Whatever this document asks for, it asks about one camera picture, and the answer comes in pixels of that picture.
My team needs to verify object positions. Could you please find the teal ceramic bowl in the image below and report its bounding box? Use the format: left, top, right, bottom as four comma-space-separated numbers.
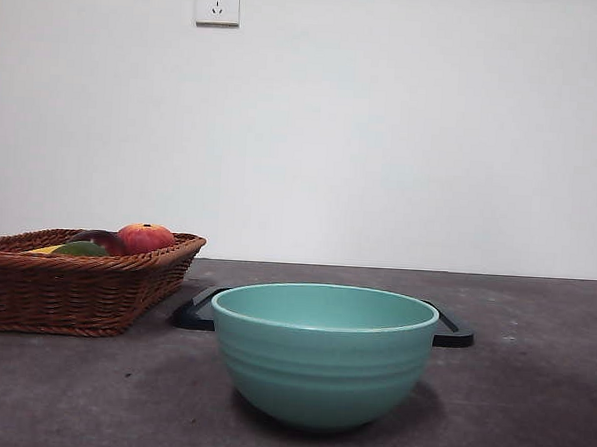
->
203, 277, 442, 440

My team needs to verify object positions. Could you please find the green avocado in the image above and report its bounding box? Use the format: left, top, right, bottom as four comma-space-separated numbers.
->
51, 239, 110, 259

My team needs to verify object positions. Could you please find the black rectangular tray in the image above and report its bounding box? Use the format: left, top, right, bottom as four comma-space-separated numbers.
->
172, 283, 478, 351

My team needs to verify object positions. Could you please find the dark purple plum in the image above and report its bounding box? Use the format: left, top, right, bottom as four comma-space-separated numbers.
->
66, 227, 130, 258

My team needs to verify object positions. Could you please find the brown wicker basket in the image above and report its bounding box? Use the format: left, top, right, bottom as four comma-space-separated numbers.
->
0, 223, 209, 345

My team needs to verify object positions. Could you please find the yellow fruit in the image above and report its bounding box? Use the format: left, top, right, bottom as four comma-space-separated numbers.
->
23, 241, 66, 257

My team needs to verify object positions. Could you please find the white wall socket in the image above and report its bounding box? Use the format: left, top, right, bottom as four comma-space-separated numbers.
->
195, 0, 242, 30

